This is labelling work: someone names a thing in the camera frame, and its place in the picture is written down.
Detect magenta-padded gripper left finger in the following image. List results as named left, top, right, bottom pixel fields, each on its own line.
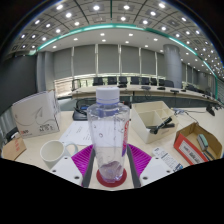
left=49, top=143, right=97, bottom=188

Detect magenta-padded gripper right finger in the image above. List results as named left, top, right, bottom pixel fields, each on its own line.
left=125, top=143, right=174, bottom=187

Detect clear plastic water bottle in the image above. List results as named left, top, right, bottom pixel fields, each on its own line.
left=86, top=87, right=131, bottom=184

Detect white ceramic mug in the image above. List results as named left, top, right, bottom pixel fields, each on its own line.
left=39, top=139, right=79, bottom=170

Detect white paper sheet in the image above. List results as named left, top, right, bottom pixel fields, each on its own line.
left=59, top=120, right=94, bottom=147

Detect white divided organizer box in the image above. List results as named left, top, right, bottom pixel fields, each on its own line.
left=130, top=100, right=180, bottom=144

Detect black tool in organizer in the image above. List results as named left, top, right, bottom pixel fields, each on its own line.
left=149, top=116, right=175, bottom=135

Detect black electronic device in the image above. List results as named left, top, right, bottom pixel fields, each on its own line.
left=72, top=98, right=98, bottom=121

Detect brown cardboard box red label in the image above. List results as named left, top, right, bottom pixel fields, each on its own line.
left=173, top=121, right=223, bottom=166

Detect white printed cardboard box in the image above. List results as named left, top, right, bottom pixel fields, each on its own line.
left=11, top=89, right=62, bottom=139

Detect teal board eraser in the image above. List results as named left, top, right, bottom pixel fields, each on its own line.
left=196, top=133, right=210, bottom=151

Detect long curved conference desk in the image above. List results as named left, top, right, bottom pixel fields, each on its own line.
left=71, top=83, right=221, bottom=108

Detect row of black office chairs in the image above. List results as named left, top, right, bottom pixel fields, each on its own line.
left=71, top=75, right=175, bottom=89

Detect black desk microphone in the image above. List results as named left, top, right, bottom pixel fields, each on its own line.
left=205, top=103, right=216, bottom=117

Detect recessed ceiling lights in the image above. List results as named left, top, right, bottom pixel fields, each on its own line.
left=18, top=1, right=223, bottom=76

